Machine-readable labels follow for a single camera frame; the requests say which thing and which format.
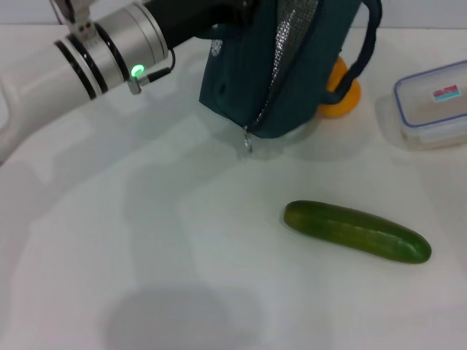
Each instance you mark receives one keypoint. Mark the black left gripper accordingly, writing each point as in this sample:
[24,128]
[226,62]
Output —
[189,14]

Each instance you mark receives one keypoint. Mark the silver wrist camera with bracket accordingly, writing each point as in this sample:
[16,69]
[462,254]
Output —
[76,16]

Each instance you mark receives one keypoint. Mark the clear container with blue-rimmed lid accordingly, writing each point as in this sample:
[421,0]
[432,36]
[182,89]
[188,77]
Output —
[430,113]

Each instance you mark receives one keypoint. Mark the green cucumber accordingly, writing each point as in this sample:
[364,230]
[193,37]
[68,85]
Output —
[350,229]

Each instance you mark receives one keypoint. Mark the orange pear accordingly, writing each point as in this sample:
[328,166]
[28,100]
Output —
[339,105]

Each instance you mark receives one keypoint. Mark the dark teal fabric bag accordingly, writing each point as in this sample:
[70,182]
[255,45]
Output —
[244,73]

